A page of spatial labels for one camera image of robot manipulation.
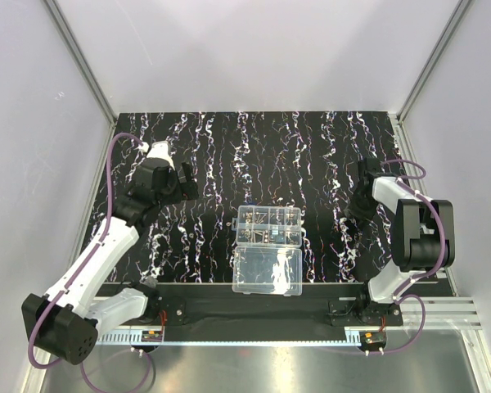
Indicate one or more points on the clear plastic organizer box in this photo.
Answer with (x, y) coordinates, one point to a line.
(261, 265)

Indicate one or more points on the aluminium frame profile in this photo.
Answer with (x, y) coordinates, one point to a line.
(71, 43)

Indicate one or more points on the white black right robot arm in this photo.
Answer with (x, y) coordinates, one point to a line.
(421, 234)

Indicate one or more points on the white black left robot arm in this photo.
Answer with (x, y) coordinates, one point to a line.
(65, 321)

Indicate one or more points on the grey cable duct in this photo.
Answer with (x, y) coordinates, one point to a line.
(178, 336)

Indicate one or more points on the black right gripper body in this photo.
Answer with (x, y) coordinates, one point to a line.
(361, 201)

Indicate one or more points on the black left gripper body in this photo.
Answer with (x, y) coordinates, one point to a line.
(177, 180)

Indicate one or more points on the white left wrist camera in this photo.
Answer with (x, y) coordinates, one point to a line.
(160, 150)

